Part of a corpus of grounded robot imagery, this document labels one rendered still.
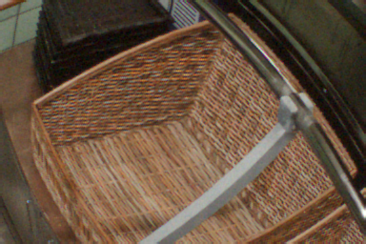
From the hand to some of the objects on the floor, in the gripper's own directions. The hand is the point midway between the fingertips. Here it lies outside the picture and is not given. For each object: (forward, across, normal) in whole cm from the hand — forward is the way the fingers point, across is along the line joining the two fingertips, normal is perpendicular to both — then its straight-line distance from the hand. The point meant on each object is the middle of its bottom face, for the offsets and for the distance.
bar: (+31, +120, -52) cm, 134 cm away
